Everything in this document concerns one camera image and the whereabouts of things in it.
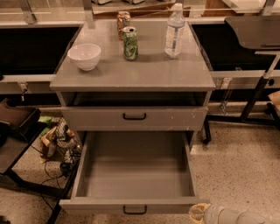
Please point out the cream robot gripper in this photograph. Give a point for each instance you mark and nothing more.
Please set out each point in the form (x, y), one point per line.
(214, 215)

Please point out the grey drawer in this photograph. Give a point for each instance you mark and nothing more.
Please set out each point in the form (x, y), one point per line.
(134, 173)
(134, 118)

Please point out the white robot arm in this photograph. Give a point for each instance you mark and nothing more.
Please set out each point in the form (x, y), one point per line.
(216, 214)

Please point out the grey drawer cabinet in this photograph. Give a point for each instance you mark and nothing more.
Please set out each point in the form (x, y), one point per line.
(151, 80)

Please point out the grey top drawer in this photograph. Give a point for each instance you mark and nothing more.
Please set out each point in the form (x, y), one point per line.
(134, 118)

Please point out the black side table right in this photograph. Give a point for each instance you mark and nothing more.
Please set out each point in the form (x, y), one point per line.
(258, 33)

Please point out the black side table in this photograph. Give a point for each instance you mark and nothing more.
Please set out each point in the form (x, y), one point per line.
(258, 33)
(20, 126)

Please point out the green soda can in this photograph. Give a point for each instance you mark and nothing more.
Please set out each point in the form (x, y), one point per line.
(130, 43)

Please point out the clear plastic water bottle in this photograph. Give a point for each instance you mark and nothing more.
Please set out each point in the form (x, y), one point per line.
(175, 31)

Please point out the white ceramic bowl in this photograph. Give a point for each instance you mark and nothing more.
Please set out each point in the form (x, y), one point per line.
(85, 56)

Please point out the black side table left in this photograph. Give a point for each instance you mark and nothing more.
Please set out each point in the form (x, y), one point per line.
(20, 126)

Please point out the orange soda can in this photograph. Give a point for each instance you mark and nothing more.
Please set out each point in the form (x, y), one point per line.
(123, 20)

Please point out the clutter pile with cables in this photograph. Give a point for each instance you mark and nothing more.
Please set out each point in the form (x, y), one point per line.
(58, 138)

